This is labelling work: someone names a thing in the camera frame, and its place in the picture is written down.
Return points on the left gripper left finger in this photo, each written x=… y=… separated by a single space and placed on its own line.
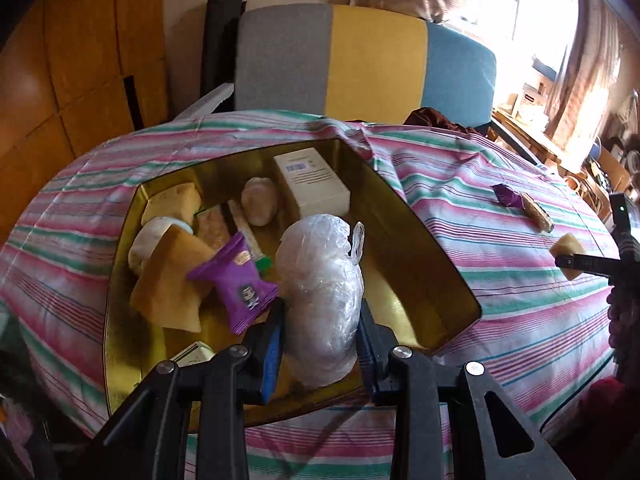
x=147 y=436

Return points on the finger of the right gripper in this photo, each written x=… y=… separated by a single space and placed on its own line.
x=587 y=264

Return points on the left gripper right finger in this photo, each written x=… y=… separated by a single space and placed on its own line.
x=449 y=416

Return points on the green white small box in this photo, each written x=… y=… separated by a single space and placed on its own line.
x=196 y=353

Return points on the purple snack packet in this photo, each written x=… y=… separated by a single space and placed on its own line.
x=238 y=283
x=508 y=197

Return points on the large yellow sponge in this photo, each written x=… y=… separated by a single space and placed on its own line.
x=163 y=294

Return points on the clear plastic bag bundle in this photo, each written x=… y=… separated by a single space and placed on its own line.
x=321 y=283

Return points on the white knitted cloth roll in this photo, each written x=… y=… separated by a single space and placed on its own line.
x=147 y=239

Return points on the white cotton ball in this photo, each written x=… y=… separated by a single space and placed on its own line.
x=260 y=201

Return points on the small yellow sponge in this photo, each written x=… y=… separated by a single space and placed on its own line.
x=181 y=202

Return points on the beige cardboard box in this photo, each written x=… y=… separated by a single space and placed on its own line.
x=310 y=186

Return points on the person right hand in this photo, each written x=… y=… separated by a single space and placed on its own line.
x=621 y=315

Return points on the striped pink green bedsheet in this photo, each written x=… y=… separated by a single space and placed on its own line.
x=543 y=337

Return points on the wooden desk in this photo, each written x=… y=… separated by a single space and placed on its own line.
x=533 y=146

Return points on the dark red cloth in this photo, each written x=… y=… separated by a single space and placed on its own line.
x=429 y=117

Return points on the grey yellow blue chair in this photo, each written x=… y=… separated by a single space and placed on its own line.
x=351 y=62

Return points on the wooden wardrobe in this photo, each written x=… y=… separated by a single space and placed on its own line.
x=74 y=74

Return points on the black rolled mat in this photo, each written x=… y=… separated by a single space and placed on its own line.
x=220 y=43

